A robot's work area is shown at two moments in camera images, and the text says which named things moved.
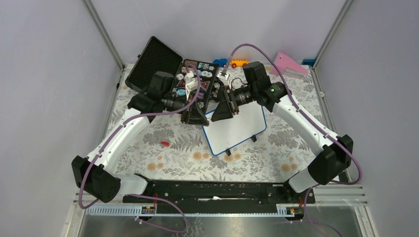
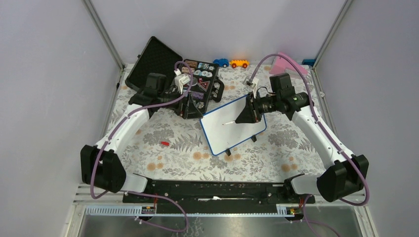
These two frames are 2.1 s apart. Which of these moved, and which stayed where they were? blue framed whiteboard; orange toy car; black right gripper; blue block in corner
Moved: black right gripper
Stayed: blue framed whiteboard; blue block in corner; orange toy car
